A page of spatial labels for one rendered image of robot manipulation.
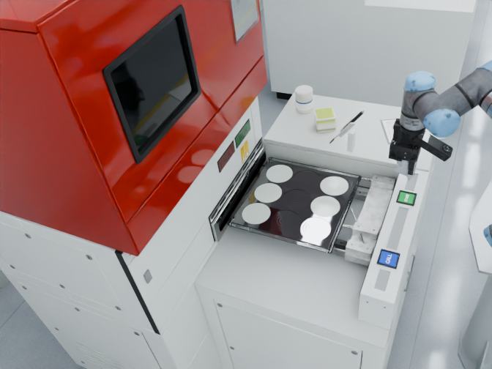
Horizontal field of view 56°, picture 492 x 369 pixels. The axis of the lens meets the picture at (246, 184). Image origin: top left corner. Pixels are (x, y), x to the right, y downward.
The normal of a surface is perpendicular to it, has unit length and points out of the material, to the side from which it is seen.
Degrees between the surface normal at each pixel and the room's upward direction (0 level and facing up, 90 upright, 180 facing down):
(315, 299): 0
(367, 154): 0
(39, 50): 90
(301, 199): 0
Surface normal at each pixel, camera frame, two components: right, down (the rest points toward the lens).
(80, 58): 0.90, 0.21
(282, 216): -0.11, -0.72
